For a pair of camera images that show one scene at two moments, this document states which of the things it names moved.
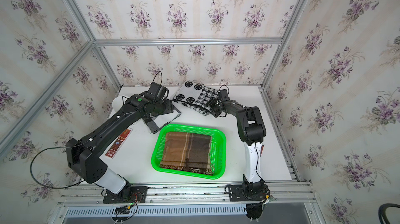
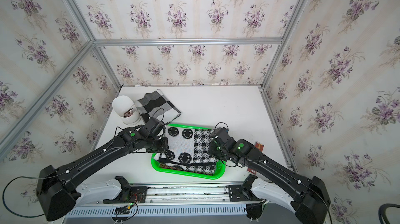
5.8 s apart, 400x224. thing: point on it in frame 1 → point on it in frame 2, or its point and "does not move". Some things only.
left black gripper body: (163, 107) → (156, 145)
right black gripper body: (213, 107) → (214, 151)
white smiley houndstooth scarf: (194, 96) → (187, 151)
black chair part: (382, 212) does not move
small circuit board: (122, 210) does not move
